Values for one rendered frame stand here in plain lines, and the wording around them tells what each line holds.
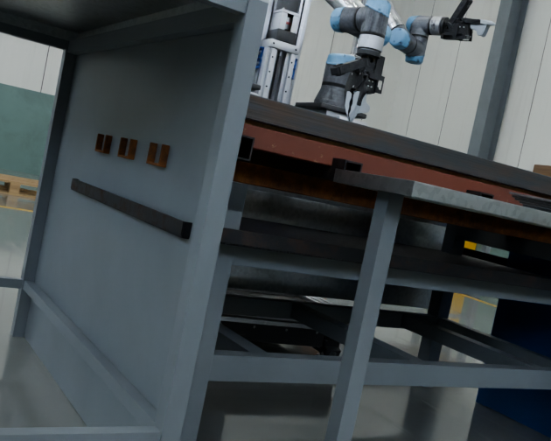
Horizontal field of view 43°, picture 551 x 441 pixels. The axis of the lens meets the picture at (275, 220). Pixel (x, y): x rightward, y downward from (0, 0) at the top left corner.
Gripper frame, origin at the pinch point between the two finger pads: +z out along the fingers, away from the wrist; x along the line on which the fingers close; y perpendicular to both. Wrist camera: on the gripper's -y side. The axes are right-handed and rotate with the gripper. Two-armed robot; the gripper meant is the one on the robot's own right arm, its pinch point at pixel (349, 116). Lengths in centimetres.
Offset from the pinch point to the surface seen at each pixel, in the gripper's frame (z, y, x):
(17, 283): 74, -69, 72
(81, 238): 50, -63, 28
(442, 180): 14.1, 6.2, -37.0
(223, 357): 64, -46, -35
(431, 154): 8.3, 0.5, -37.0
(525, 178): 8, 37, -37
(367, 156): 12.6, -19.4, -37.0
